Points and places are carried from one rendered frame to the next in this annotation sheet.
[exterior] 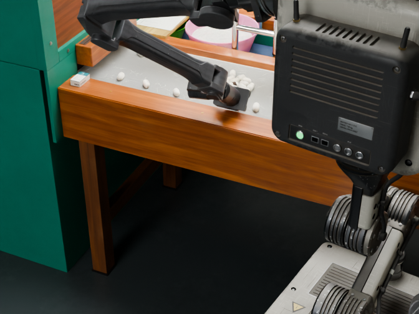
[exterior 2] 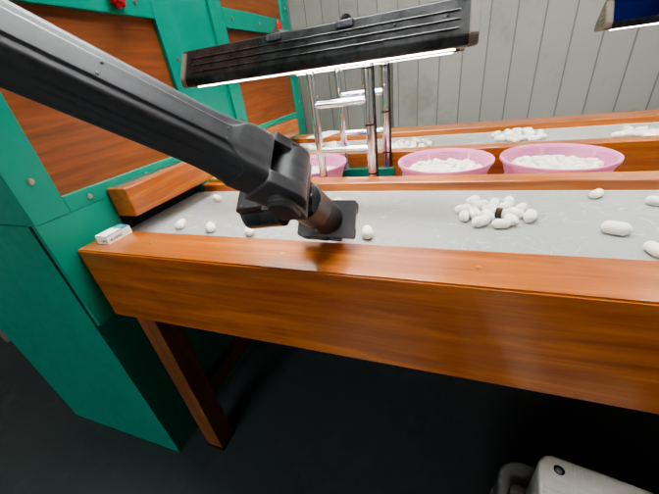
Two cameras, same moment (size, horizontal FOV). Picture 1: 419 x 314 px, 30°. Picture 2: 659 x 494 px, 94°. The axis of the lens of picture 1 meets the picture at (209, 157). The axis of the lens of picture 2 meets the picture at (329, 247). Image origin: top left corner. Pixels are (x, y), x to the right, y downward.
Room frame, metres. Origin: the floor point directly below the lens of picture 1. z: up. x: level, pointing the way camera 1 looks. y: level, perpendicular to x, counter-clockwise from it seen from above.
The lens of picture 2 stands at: (1.52, -0.05, 1.03)
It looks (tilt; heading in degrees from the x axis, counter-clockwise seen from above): 29 degrees down; 358
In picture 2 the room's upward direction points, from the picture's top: 8 degrees counter-clockwise
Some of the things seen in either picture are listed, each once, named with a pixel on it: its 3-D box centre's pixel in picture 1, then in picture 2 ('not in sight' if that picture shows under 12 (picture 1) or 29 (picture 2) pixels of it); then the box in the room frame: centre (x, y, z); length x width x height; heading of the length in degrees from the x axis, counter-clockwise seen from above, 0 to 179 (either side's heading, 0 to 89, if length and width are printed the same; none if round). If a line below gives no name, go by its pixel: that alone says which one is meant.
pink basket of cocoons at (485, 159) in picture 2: not in sight; (443, 174); (2.40, -0.45, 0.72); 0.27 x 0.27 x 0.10
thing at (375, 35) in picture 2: not in sight; (309, 49); (2.25, -0.09, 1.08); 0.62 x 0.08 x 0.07; 66
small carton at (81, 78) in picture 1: (80, 79); (114, 233); (2.18, 0.41, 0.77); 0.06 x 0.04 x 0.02; 156
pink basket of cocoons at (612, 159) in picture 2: not in sight; (552, 172); (2.28, -0.70, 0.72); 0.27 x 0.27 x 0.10
